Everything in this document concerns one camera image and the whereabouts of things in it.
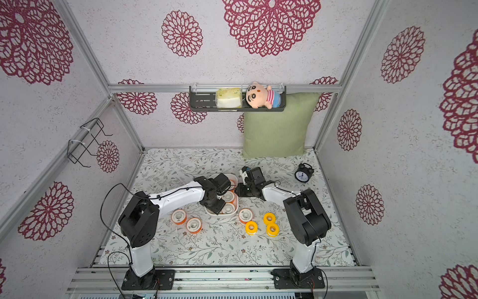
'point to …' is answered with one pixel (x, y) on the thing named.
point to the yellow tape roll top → (269, 218)
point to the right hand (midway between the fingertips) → (234, 188)
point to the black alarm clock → (304, 172)
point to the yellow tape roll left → (251, 227)
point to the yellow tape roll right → (272, 230)
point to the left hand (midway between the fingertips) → (214, 207)
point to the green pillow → (281, 133)
